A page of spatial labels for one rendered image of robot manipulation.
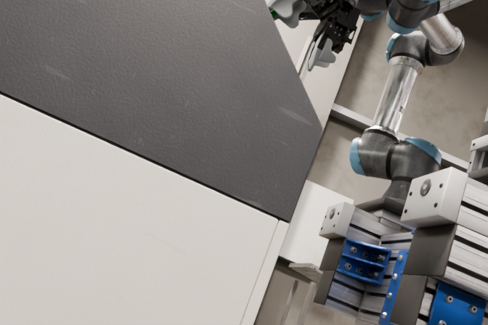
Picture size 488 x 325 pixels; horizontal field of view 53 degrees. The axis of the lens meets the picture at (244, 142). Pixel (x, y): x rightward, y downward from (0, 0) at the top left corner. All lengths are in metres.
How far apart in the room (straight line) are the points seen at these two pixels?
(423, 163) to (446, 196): 0.59
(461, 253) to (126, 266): 0.53
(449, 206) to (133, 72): 0.55
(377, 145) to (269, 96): 0.81
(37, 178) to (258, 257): 0.32
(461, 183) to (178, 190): 0.48
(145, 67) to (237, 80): 0.14
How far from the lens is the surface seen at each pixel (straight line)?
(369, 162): 1.52
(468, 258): 0.89
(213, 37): 0.76
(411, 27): 1.14
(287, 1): 1.03
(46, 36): 0.74
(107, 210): 0.69
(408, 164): 1.46
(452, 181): 0.89
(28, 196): 0.69
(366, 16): 1.44
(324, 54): 1.21
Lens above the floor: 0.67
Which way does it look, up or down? 16 degrees up
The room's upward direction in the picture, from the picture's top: 22 degrees clockwise
